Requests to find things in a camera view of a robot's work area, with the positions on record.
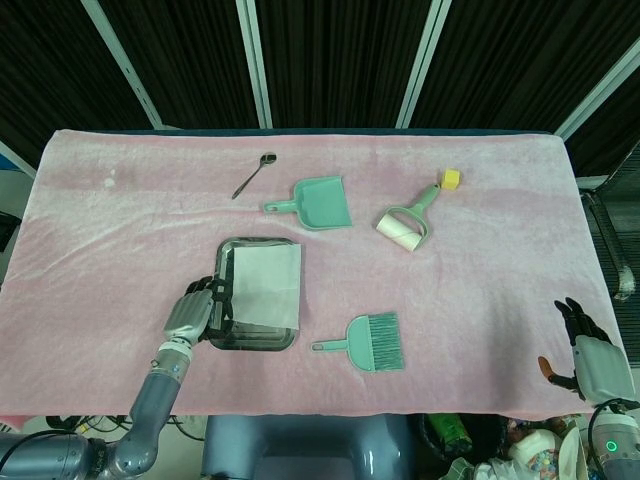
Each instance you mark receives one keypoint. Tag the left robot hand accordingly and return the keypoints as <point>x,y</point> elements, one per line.
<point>192,312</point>

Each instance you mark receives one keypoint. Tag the black office chair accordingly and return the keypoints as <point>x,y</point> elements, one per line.
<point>612,240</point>

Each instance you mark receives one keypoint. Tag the pink fluffy tablecloth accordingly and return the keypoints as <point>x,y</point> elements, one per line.
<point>350,150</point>

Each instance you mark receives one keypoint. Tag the white floral bag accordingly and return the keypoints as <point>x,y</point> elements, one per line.
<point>530,450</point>

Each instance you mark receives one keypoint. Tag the green hand brush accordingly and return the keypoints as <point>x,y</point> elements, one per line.
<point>372,342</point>

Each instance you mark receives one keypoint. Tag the green bottle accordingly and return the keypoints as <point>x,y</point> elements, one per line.
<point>452,431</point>

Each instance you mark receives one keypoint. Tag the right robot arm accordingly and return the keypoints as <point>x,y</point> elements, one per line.
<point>610,442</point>

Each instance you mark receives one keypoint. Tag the green lint roller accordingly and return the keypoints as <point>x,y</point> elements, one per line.
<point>407,225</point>

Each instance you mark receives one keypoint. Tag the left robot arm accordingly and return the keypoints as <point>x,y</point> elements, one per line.
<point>125,425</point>

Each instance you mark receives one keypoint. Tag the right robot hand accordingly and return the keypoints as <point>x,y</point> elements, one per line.
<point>600,370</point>

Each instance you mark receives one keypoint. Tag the metal tray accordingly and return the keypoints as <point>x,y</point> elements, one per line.
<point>225,260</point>

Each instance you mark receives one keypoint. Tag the yellow cube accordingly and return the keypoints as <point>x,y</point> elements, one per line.
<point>452,179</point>

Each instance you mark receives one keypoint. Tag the metal spoon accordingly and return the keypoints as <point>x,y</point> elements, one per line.
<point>252,175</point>

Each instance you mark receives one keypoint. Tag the green plastic dustpan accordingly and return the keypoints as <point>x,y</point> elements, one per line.
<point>320,202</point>

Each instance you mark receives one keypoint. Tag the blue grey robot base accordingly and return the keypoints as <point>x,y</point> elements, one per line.
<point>307,447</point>

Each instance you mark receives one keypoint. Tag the white paper sheet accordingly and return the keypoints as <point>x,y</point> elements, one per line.
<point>267,285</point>

